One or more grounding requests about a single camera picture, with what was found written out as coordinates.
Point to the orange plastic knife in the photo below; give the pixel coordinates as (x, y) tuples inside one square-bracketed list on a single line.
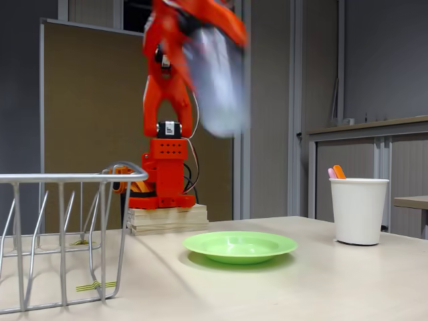
[(340, 173)]

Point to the small white object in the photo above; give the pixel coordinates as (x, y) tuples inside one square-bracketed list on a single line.
[(348, 121)]

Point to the dark window pane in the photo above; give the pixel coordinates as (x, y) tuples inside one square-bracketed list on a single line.
[(133, 13)]

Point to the grey leaning rod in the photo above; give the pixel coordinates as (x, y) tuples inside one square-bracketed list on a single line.
[(334, 100)]

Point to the white paper cup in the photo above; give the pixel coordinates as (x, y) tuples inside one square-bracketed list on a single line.
[(359, 214)]

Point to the green plastic plate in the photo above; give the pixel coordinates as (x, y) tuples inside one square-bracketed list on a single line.
[(234, 250)]

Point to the grey cabinet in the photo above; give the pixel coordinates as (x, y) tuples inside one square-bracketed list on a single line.
[(347, 157)]

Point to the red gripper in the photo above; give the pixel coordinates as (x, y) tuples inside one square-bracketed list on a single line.
[(234, 21)]

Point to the grey side table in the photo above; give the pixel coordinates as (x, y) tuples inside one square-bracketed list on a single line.
[(411, 201)]

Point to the brown partition board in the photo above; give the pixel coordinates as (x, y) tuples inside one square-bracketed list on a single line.
[(93, 117)]

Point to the wooden block base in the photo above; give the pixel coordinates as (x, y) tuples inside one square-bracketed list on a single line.
[(167, 220)]

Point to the yellow black tape marker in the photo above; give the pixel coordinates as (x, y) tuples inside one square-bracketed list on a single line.
[(83, 287), (77, 243)]

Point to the grey translucent plastic cup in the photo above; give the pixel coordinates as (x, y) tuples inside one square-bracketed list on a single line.
[(220, 93)]

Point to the orange clamp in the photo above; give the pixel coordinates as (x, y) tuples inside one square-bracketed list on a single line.
[(142, 186)]

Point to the red robot arm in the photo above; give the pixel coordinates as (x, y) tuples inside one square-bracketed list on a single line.
[(167, 160)]

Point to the pink plastic fork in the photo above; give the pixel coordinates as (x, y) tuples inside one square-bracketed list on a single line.
[(331, 174)]

